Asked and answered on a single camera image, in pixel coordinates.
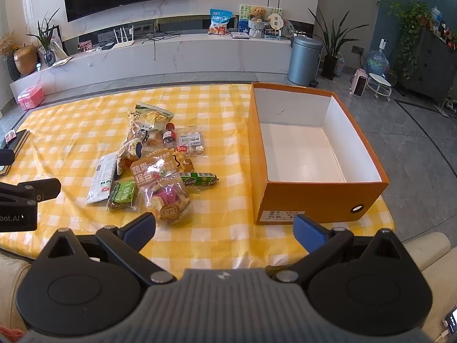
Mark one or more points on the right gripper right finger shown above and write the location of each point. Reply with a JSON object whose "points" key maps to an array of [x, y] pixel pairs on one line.
{"points": [[369, 285]]}

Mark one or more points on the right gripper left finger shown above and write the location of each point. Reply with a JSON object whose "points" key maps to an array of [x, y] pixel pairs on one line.
{"points": [[81, 285]]}

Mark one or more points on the white sachet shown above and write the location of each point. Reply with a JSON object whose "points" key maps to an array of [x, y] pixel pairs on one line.
{"points": [[103, 178]]}

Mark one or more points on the green small snack packet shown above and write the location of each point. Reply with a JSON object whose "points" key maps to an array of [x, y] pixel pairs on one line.
{"points": [[123, 196]]}

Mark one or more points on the orange dried fruit bag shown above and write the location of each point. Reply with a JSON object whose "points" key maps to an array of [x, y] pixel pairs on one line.
{"points": [[158, 179]]}

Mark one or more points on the green sausage stick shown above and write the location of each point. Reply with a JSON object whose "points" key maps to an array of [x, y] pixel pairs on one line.
{"points": [[193, 179]]}

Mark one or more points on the green chips bag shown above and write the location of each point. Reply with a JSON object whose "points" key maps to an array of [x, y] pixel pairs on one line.
{"points": [[149, 117]]}

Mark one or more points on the small red-capped bottle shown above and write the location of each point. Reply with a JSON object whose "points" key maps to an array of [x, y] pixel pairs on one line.
{"points": [[169, 135]]}

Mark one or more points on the clear quail egg packet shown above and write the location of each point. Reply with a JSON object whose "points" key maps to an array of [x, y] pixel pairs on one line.
{"points": [[190, 141]]}

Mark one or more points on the yellow round cake packet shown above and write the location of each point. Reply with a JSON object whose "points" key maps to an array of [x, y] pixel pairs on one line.
{"points": [[130, 152]]}

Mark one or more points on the bread rolls bag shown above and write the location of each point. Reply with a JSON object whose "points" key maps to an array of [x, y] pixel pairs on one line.
{"points": [[151, 138]]}

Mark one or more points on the yellow checkered tablecloth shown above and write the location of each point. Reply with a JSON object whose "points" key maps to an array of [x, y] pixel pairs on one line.
{"points": [[66, 142]]}

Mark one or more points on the pink tissue box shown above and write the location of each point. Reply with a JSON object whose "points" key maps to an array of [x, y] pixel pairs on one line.
{"points": [[31, 97]]}

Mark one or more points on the bronze vase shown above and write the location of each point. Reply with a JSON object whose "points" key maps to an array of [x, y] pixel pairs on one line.
{"points": [[26, 59]]}

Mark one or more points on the orange cardboard box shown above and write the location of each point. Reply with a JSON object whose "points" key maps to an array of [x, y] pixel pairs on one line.
{"points": [[308, 156]]}

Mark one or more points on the small potted grass plant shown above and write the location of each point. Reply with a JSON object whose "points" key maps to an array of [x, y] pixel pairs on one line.
{"points": [[45, 30]]}

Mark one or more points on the white tv console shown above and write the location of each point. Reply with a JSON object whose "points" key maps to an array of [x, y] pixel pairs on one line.
{"points": [[179, 54]]}

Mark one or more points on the white wifi router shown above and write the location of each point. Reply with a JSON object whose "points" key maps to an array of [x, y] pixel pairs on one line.
{"points": [[123, 38]]}

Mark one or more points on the white round stool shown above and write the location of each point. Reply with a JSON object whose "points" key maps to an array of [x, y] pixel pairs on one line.
{"points": [[379, 86]]}

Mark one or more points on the pink space heater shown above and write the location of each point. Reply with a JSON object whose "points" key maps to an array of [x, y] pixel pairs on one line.
{"points": [[358, 83]]}

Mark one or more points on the blue water jug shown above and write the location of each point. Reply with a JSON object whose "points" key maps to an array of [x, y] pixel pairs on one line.
{"points": [[377, 62]]}

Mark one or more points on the dark grey cabinet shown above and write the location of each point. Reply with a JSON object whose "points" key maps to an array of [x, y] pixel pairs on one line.
{"points": [[435, 70]]}

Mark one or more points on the grey pedal trash bin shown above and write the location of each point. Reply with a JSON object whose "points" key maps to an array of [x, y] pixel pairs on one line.
{"points": [[304, 61]]}

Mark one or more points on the tall green potted plant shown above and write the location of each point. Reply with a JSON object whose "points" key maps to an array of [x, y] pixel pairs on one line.
{"points": [[333, 38]]}

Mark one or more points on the trailing green vine plant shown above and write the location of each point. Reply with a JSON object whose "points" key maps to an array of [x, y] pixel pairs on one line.
{"points": [[414, 18]]}

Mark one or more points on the blue snack bag on console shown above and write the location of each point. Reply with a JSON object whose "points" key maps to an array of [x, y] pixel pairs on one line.
{"points": [[219, 22]]}

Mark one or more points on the teddy bear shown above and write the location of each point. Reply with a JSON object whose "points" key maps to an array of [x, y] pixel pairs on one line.
{"points": [[257, 14]]}

